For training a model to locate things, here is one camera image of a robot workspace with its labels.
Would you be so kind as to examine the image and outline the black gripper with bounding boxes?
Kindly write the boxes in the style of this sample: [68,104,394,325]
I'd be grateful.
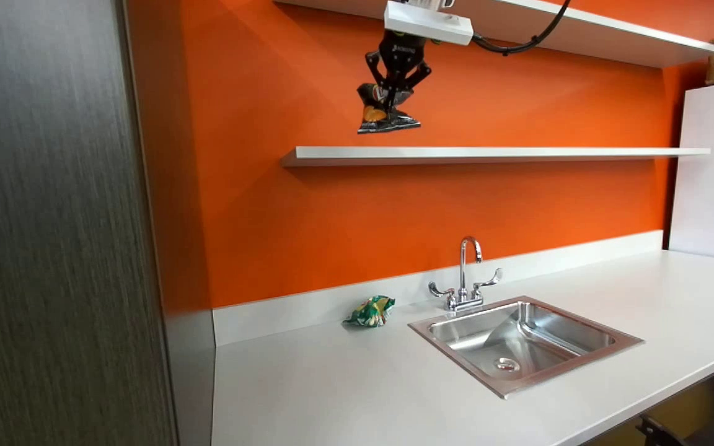
[358,26,435,114]

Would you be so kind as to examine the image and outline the black snack packet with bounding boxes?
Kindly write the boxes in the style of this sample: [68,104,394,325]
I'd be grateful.
[355,82,425,135]

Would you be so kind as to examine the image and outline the dark wood-grain cabinet panel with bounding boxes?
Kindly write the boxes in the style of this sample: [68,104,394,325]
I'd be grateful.
[0,0,218,446]

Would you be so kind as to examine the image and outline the stainless steel sink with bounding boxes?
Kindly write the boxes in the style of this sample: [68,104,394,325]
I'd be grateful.
[407,293,647,402]

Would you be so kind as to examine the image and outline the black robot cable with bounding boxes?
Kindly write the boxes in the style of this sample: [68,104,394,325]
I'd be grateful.
[469,0,575,60]

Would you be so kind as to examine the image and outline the high white wall shelf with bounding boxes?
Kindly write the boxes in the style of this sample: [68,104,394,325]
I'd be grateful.
[274,0,714,71]

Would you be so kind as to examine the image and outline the green snack packet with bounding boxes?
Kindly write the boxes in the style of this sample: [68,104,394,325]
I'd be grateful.
[343,293,399,332]

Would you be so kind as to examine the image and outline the long white wall shelf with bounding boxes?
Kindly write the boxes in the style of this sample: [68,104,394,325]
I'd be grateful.
[281,144,714,171]

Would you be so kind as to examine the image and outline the white backsplash strip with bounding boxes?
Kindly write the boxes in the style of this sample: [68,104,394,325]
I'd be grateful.
[210,227,668,350]

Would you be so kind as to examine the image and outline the chrome faucet with handles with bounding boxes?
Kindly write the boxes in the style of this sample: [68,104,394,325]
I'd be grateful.
[425,235,505,315]

